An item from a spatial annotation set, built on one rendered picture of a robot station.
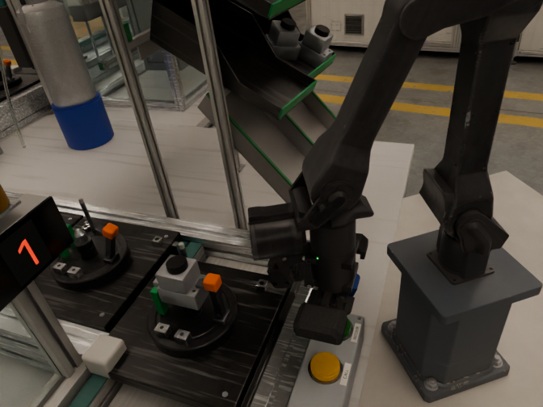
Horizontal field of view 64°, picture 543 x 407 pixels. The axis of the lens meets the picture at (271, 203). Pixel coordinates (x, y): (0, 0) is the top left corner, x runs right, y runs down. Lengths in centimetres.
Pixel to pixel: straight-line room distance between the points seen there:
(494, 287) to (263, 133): 50
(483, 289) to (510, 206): 52
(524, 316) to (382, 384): 29
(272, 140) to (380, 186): 37
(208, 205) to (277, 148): 32
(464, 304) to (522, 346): 26
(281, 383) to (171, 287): 20
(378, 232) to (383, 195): 14
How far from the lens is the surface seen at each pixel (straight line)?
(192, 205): 114
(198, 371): 66
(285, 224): 50
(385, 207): 107
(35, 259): 57
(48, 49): 148
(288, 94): 80
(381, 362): 78
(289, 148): 91
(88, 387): 73
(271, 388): 64
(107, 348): 70
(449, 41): 461
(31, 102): 196
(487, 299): 62
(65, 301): 84
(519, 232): 106
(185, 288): 62
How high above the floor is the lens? 150
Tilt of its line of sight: 36 degrees down
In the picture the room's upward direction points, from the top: 7 degrees counter-clockwise
